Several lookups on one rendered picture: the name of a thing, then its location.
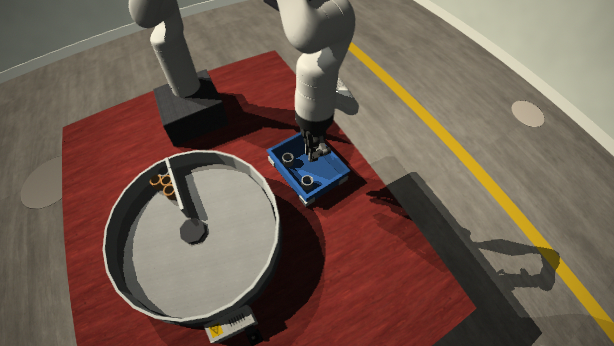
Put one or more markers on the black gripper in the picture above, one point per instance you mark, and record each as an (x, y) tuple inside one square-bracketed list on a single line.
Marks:
[(315, 136)]

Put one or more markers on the blue crate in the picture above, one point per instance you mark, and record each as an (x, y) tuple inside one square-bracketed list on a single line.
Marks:
[(325, 171)]

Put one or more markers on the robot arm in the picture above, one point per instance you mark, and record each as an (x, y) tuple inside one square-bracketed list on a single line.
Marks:
[(309, 27)]

